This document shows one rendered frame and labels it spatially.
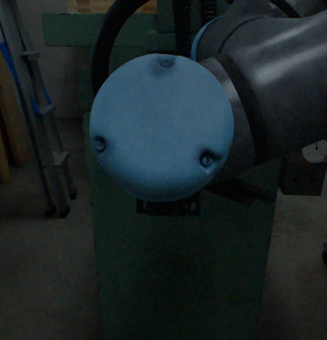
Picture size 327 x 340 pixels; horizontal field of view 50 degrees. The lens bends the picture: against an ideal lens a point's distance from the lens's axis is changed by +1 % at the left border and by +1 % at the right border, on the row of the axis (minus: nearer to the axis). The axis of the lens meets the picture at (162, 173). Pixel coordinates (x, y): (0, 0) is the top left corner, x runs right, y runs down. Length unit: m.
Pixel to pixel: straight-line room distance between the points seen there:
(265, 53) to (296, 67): 0.02
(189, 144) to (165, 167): 0.02
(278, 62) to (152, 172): 0.09
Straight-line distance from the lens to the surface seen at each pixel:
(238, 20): 0.33
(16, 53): 1.58
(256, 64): 0.21
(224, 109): 0.17
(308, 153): 0.74
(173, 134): 0.17
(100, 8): 0.91
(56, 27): 0.76
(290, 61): 0.21
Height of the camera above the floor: 0.90
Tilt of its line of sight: 25 degrees down
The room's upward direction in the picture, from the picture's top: straight up
